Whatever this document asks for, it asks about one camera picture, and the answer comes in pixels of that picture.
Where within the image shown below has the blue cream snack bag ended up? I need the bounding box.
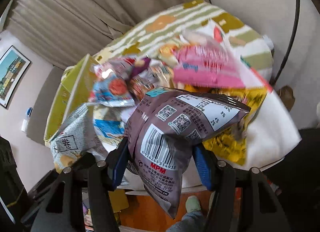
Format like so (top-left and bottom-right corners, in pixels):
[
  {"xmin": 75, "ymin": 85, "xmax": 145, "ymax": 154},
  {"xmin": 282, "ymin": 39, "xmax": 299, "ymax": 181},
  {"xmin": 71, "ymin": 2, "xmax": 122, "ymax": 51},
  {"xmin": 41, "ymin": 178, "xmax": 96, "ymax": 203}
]
[{"xmin": 93, "ymin": 105, "xmax": 135, "ymax": 151}]

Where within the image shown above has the grey corn chip bag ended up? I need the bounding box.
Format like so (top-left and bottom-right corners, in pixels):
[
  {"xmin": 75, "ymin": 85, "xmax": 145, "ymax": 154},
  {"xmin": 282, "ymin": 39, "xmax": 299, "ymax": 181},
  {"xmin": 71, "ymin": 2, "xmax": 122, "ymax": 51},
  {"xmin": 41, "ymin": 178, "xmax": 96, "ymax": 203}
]
[{"xmin": 49, "ymin": 103, "xmax": 108, "ymax": 173}]

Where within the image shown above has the brown snack bag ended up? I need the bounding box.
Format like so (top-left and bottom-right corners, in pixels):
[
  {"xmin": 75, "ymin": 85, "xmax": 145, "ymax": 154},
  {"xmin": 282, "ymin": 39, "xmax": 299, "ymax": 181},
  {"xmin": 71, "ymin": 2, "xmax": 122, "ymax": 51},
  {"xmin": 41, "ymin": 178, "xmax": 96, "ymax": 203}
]
[{"xmin": 125, "ymin": 87, "xmax": 251, "ymax": 218}]

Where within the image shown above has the pink snack bag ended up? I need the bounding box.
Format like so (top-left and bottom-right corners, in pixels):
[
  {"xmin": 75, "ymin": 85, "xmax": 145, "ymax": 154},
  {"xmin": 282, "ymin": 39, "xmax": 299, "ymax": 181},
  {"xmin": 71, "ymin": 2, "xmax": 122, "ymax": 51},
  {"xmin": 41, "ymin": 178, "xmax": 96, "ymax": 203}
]
[{"xmin": 173, "ymin": 45, "xmax": 245, "ymax": 88}]

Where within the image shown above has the yellow snack bag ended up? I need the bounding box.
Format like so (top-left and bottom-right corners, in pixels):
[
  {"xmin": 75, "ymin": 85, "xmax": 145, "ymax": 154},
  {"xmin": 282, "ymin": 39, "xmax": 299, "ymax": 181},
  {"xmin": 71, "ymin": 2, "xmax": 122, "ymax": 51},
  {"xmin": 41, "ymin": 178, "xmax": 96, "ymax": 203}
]
[{"xmin": 184, "ymin": 84, "xmax": 267, "ymax": 166}]

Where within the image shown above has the red blue small snack bag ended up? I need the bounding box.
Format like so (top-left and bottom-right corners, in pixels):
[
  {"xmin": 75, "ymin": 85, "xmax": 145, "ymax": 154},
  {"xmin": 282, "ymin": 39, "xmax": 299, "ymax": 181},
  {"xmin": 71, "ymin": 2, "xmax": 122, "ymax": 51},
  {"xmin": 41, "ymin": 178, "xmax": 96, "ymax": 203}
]
[{"xmin": 88, "ymin": 73, "xmax": 135, "ymax": 107}]

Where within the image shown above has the green cardboard box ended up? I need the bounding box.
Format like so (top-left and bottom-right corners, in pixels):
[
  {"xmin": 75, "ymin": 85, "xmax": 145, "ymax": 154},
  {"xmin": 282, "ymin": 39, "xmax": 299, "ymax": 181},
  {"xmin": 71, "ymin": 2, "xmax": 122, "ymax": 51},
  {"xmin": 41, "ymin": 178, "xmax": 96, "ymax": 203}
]
[{"xmin": 43, "ymin": 54, "xmax": 98, "ymax": 147}]

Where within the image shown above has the grey headboard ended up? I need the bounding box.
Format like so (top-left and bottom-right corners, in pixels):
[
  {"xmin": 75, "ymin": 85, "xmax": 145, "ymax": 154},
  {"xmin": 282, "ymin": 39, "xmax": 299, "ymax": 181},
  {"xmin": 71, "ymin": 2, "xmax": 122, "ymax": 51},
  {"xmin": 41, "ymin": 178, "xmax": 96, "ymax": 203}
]
[{"xmin": 26, "ymin": 66, "xmax": 63, "ymax": 145}]

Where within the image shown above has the white blue bottle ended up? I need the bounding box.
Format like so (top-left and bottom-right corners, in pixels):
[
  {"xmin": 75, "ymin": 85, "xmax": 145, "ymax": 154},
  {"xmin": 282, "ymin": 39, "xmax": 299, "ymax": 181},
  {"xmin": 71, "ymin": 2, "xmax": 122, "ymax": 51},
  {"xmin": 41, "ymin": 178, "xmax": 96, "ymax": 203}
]
[{"xmin": 21, "ymin": 107, "xmax": 33, "ymax": 133}]

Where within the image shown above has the floral striped quilt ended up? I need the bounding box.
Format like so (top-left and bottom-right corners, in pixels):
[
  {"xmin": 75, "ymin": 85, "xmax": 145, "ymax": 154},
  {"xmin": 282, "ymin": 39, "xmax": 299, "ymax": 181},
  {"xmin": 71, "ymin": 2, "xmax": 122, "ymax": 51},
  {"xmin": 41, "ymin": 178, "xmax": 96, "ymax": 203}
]
[{"xmin": 94, "ymin": 0, "xmax": 273, "ymax": 80}]

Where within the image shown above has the framed landscape picture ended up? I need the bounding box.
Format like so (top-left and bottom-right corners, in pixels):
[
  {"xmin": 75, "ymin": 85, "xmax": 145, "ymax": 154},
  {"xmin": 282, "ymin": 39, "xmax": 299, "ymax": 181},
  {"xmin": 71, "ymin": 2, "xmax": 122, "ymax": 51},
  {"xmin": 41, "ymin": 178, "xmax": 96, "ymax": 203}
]
[{"xmin": 0, "ymin": 45, "xmax": 31, "ymax": 108}]

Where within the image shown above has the beige curtain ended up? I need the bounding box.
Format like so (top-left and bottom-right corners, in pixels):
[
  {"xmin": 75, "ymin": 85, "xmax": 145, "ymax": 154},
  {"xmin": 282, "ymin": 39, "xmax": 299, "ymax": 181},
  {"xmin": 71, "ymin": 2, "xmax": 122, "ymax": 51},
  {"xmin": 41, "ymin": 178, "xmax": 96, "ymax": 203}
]
[{"xmin": 4, "ymin": 0, "xmax": 209, "ymax": 69}]

